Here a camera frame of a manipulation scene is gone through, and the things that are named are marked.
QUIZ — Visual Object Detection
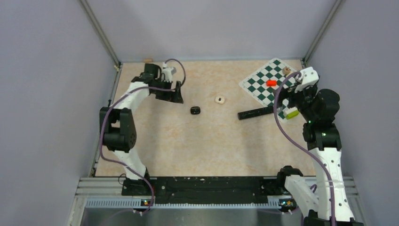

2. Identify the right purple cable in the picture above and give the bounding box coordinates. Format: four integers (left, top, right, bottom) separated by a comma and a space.
273, 72, 336, 226

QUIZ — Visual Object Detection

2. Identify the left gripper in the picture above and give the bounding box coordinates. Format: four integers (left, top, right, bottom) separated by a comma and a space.
152, 78, 183, 103

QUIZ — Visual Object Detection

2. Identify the white earbud charging case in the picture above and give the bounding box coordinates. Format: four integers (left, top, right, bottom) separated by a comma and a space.
215, 96, 226, 105

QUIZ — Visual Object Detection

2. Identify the purple cable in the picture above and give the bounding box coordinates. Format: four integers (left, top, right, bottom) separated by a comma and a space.
98, 58, 187, 216
273, 72, 336, 226

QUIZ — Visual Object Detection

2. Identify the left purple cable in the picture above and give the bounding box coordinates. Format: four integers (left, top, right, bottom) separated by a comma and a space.
98, 58, 187, 216

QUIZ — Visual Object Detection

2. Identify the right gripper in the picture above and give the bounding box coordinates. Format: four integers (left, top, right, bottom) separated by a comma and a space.
273, 81, 318, 122

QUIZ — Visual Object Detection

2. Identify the black earbud case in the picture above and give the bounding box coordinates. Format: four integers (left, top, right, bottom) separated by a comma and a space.
190, 106, 201, 115

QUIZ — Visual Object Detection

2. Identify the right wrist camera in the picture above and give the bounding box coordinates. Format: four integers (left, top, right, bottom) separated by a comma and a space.
294, 66, 319, 93

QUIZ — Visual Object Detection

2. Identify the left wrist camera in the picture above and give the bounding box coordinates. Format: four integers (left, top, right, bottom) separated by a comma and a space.
160, 62, 176, 82

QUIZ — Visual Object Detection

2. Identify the green white chessboard mat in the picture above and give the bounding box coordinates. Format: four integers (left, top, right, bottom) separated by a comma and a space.
239, 58, 296, 108

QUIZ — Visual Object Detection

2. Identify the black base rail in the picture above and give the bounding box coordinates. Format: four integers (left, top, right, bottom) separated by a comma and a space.
121, 176, 296, 207

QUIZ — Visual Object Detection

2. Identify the black microphone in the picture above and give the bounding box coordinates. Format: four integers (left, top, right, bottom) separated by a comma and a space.
237, 106, 273, 120

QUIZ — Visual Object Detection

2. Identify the yellow green white block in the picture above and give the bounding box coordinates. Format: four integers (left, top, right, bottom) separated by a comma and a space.
283, 107, 299, 120

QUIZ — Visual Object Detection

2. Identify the red block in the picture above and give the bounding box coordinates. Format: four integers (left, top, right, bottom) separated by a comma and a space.
266, 80, 277, 87

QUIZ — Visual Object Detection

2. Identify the small beige figurine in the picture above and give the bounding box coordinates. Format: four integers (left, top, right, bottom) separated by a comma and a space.
282, 67, 291, 76

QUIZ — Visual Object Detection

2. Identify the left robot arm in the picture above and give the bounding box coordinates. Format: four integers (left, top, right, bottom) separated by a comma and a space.
99, 63, 184, 196

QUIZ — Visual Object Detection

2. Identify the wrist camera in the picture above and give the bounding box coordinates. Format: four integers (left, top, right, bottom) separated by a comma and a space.
160, 62, 176, 82
294, 66, 319, 93

